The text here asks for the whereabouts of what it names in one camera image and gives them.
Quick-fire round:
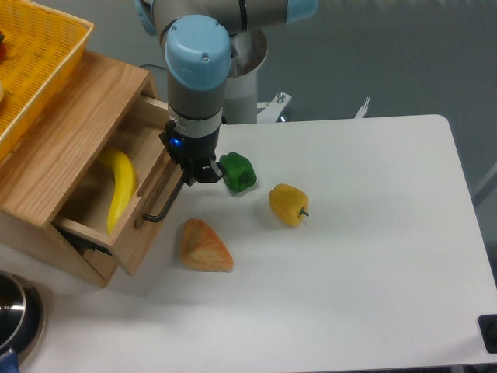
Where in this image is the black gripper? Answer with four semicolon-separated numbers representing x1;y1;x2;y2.
159;114;226;186

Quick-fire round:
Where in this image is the wooden top drawer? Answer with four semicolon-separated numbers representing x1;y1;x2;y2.
54;96;182;274

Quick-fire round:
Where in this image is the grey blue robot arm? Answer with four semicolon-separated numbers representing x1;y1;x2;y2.
134;1;318;185

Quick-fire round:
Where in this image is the wooden drawer cabinet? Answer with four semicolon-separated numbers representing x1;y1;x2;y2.
1;51;160;287

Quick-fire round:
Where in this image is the green bell pepper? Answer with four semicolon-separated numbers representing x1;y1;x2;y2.
220;152;257;193

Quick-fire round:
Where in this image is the yellow banana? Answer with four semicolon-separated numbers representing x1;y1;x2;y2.
98;148;137;235

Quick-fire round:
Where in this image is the orange bread wedge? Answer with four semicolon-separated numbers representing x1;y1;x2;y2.
179;218;234;272

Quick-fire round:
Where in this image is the yellow bell pepper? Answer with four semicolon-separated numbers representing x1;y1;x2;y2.
268;183;309;228

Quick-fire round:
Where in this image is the yellow plastic basket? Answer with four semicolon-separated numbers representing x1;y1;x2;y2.
1;1;94;159

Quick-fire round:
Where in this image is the red item in basket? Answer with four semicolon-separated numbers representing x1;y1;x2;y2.
0;32;6;61

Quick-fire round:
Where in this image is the black table corner device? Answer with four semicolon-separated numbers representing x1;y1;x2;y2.
478;314;497;354

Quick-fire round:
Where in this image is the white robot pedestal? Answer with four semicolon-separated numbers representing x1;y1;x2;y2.
223;30;268;124

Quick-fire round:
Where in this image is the steel pot with blue handle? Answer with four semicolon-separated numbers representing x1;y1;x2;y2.
1;270;46;372

